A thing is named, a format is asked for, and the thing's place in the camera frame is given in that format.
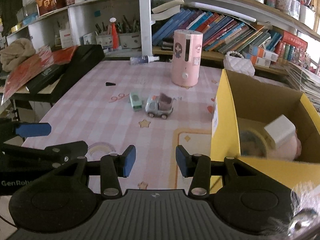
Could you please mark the white rectangular box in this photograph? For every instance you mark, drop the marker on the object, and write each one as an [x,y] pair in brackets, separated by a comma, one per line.
[279,131]

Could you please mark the white shelf post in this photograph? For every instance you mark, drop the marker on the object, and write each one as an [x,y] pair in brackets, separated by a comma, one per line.
[145,27]

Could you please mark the small black cap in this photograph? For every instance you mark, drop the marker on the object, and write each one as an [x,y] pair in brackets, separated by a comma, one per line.
[110,84]

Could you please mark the pink cylindrical humidifier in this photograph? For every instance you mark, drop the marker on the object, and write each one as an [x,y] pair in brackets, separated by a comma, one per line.
[186,57]

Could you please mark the row of books lower shelf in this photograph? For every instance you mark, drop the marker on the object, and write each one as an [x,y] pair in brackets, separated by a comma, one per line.
[223,33]

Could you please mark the white quilted handbag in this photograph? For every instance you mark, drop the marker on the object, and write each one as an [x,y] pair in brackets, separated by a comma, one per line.
[236,62]

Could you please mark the green toy piece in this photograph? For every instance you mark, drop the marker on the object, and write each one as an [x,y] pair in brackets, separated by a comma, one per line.
[136,102]

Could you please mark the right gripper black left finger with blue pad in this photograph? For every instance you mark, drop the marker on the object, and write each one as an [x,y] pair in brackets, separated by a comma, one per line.
[111,168]

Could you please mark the red patterned paper sheet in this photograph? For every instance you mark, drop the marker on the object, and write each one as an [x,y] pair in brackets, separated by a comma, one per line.
[34,66]

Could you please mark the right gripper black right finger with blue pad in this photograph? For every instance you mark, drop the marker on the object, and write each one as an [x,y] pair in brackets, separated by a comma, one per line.
[197,167]

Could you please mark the grey toy truck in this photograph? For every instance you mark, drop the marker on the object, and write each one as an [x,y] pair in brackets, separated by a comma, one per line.
[159,106]

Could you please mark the stack of papers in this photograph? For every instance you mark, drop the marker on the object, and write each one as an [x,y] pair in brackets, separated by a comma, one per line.
[304,81]

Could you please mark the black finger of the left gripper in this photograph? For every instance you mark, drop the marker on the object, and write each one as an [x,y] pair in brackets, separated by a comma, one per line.
[13,156]

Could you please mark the pink plush toy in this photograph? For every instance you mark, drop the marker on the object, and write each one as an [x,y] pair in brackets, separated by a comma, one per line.
[288,151]

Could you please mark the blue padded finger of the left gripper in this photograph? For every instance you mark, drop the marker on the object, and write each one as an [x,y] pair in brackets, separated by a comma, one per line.
[24,129]

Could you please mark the spray bottle lying down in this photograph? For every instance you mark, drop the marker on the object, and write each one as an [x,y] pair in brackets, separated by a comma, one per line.
[143,60]

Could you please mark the yellow tape roll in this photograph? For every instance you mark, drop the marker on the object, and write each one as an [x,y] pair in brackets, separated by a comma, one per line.
[253,143]

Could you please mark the beige crumpled cloth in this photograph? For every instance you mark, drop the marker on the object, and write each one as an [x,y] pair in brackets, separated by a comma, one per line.
[17,52]

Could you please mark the black keyboard case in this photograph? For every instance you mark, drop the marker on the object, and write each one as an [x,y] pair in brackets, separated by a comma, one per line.
[55,81]

